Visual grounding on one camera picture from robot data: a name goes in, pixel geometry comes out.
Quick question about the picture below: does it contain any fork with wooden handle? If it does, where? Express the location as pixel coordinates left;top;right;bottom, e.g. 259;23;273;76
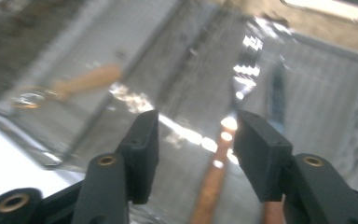
188;90;246;224

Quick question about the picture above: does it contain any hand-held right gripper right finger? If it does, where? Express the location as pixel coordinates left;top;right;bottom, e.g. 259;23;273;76
232;109;358;224

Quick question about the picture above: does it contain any knife with wooden handle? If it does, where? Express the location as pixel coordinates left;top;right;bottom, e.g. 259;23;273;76
262;60;290;224

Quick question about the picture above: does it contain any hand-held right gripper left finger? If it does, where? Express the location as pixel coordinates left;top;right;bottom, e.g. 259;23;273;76
71;109;160;224

